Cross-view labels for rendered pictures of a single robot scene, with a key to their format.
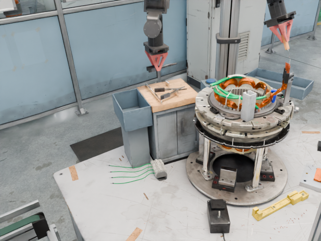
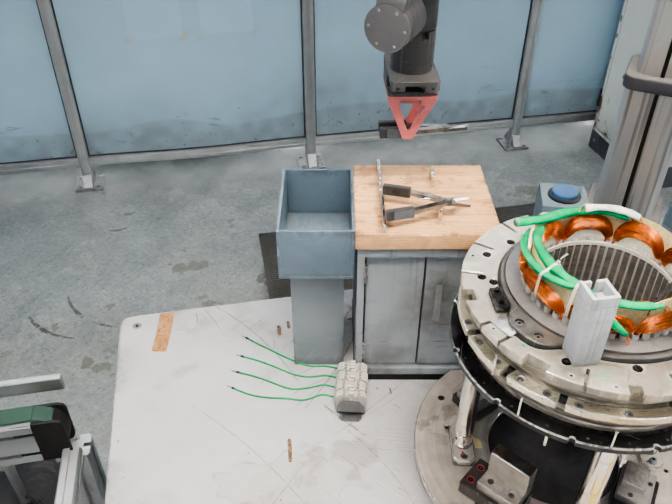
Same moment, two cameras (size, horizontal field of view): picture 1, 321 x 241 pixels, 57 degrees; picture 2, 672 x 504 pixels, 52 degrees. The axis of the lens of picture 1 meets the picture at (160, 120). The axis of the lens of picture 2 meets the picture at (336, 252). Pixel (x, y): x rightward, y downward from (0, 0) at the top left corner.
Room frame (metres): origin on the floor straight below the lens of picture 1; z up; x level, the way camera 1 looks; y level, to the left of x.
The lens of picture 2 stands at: (0.24, -0.20, 1.60)
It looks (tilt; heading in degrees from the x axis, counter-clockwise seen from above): 37 degrees down; 20
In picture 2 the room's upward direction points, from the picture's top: straight up
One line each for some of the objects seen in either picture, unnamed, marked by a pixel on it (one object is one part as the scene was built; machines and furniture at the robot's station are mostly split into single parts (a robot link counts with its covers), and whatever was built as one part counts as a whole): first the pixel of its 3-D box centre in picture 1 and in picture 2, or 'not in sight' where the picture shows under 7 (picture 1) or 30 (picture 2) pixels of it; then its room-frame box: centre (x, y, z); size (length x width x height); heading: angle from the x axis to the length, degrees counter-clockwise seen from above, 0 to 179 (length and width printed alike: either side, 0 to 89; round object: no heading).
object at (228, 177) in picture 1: (227, 176); (506, 478); (0.80, -0.23, 0.85); 0.06 x 0.04 x 0.05; 67
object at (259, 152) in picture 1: (257, 165); (594, 483); (0.78, -0.32, 0.91); 0.02 x 0.02 x 0.21
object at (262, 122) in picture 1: (241, 101); (601, 291); (0.90, -0.28, 1.09); 0.32 x 0.32 x 0.01
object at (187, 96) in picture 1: (167, 93); (422, 204); (1.07, -0.04, 1.05); 0.20 x 0.19 x 0.02; 110
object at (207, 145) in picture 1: (207, 153); (470, 395); (0.86, -0.16, 0.91); 0.02 x 0.02 x 0.21
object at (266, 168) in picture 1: (265, 166); (636, 484); (0.86, -0.39, 0.83); 0.05 x 0.04 x 0.02; 169
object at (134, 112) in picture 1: (133, 130); (318, 273); (1.02, 0.11, 0.92); 0.17 x 0.11 x 0.28; 20
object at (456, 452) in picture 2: (206, 173); (462, 443); (0.86, -0.16, 0.81); 0.07 x 0.03 x 0.01; 18
